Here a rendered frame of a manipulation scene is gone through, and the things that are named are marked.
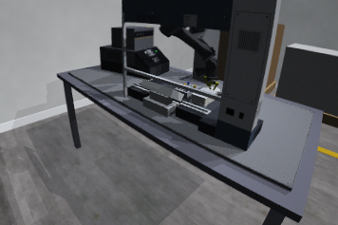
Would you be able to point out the grey block with round holes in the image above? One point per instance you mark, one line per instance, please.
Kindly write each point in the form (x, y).
(187, 95)

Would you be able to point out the grey perforated base plate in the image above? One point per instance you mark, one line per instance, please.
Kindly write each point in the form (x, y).
(275, 154)

